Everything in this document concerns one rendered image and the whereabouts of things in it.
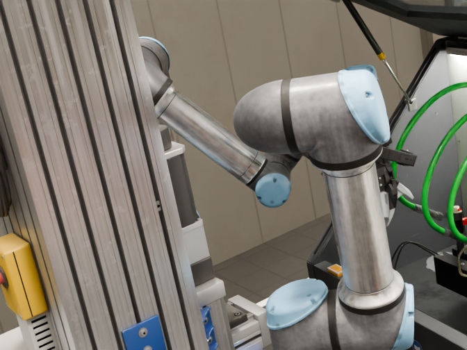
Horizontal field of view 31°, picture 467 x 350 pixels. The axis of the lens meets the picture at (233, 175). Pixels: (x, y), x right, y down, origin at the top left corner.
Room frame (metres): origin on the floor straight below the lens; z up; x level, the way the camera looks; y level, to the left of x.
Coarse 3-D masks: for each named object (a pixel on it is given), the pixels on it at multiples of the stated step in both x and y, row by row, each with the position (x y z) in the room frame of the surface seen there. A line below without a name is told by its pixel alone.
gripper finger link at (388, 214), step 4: (380, 192) 1.69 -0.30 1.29; (384, 192) 1.70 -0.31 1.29; (384, 196) 1.70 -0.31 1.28; (384, 200) 1.70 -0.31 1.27; (384, 204) 1.70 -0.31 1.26; (388, 204) 1.69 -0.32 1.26; (384, 208) 1.70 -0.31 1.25; (388, 208) 1.69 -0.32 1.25; (384, 212) 1.70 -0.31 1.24; (388, 212) 1.70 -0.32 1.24; (392, 212) 1.70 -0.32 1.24; (384, 216) 1.70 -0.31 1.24; (388, 216) 1.70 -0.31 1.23; (392, 216) 1.70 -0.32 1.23; (388, 220) 1.70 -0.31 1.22; (388, 224) 1.71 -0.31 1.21
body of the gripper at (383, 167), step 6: (378, 162) 1.71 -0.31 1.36; (384, 162) 1.71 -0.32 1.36; (378, 168) 1.68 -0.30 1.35; (384, 168) 1.69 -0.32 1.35; (390, 168) 1.69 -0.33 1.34; (378, 174) 1.68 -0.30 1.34; (384, 174) 1.69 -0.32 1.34; (378, 180) 1.68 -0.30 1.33; (384, 180) 1.69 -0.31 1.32; (384, 186) 1.69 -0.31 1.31
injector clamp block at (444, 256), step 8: (456, 248) 1.99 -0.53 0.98; (440, 256) 1.97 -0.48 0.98; (448, 256) 1.96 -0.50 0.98; (456, 256) 1.99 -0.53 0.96; (440, 264) 1.95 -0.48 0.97; (448, 264) 1.92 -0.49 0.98; (456, 264) 1.91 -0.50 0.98; (464, 264) 1.90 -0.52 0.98; (440, 272) 1.96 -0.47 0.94; (448, 272) 1.92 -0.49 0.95; (456, 272) 1.90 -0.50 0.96; (464, 272) 1.87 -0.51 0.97; (440, 280) 1.96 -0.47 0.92; (448, 280) 1.93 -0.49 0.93; (456, 280) 1.90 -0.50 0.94; (464, 280) 1.87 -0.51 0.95; (448, 288) 1.93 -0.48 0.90; (456, 288) 1.90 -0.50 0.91; (464, 288) 1.87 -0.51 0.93; (464, 296) 1.88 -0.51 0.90
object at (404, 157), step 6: (384, 150) 1.70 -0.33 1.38; (390, 150) 1.71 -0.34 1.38; (396, 150) 1.73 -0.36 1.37; (402, 150) 1.75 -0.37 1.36; (384, 156) 1.70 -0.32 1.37; (390, 156) 1.71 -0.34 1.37; (396, 156) 1.71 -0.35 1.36; (402, 156) 1.72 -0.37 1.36; (408, 156) 1.73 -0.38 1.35; (414, 156) 1.73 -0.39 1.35; (396, 162) 1.75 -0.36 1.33; (402, 162) 1.72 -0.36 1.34; (408, 162) 1.73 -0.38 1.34; (414, 162) 1.73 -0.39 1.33
